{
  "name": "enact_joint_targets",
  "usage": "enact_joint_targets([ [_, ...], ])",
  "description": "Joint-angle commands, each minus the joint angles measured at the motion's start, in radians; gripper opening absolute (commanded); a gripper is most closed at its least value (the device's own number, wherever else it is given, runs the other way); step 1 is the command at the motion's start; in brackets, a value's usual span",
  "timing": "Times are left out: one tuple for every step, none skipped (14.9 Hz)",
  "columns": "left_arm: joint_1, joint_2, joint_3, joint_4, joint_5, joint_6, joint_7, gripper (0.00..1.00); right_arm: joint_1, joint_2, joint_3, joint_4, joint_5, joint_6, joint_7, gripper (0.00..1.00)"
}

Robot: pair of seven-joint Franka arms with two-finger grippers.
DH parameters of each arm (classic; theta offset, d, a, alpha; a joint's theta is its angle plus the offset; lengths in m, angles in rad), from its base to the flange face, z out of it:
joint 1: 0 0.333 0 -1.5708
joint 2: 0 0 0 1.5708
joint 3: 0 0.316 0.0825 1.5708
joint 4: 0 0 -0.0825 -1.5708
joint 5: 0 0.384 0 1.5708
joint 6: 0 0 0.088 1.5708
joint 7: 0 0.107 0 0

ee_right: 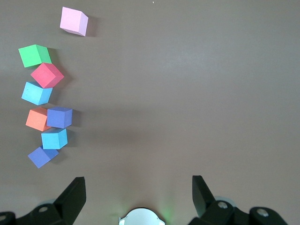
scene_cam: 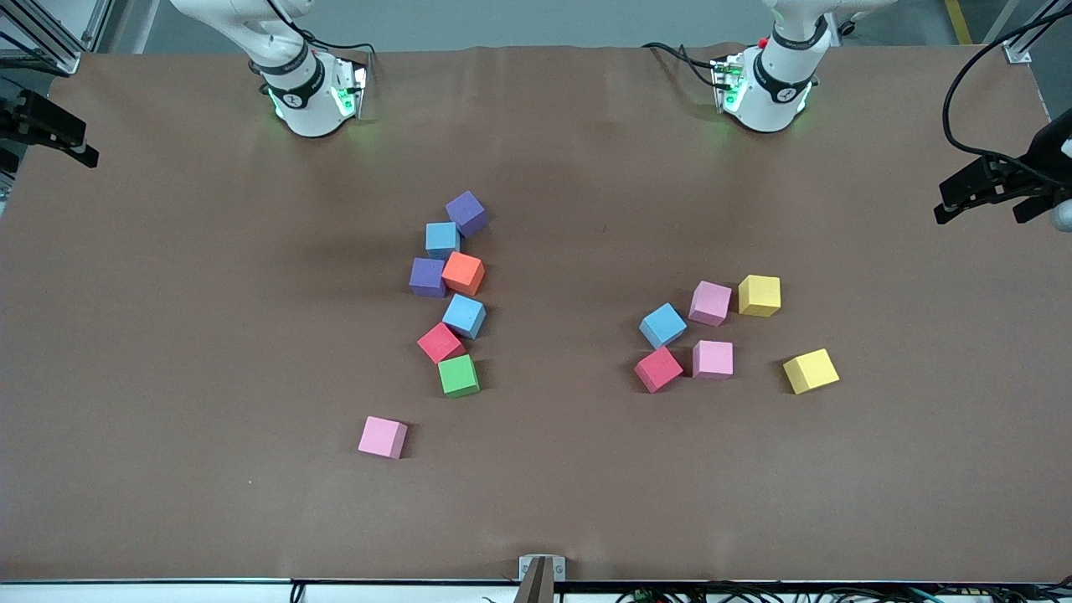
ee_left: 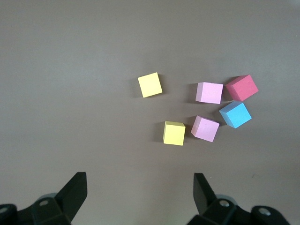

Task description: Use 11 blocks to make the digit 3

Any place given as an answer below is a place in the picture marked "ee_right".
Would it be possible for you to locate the green foam cube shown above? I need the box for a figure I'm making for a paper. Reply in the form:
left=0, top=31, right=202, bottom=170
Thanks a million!
left=18, top=44, right=53, bottom=68

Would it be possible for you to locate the orange foam cube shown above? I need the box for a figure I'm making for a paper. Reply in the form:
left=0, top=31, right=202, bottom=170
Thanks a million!
left=25, top=107, right=52, bottom=132

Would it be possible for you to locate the red foam cube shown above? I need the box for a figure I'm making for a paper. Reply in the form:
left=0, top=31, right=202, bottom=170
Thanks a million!
left=30, top=62, right=65, bottom=89

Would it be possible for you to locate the brown table mat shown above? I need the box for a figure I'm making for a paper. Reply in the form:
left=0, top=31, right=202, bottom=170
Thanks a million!
left=0, top=0, right=300, bottom=225

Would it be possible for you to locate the pink foam cube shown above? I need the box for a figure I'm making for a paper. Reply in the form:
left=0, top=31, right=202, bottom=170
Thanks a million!
left=60, top=6, right=89, bottom=37

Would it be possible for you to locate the purple foam cube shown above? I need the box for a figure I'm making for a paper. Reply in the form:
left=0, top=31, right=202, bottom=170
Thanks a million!
left=46, top=106, right=73, bottom=129
left=27, top=145, right=60, bottom=169

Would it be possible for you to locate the light blue foam cube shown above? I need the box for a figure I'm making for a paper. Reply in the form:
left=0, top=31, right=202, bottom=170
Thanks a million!
left=21, top=81, right=53, bottom=105
left=41, top=128, right=68, bottom=150

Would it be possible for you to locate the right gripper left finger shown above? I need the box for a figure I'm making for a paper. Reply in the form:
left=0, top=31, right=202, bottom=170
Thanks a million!
left=0, top=177, right=87, bottom=225

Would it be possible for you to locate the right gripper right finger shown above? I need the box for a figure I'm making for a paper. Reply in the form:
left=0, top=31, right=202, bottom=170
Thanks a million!
left=187, top=175, right=288, bottom=225

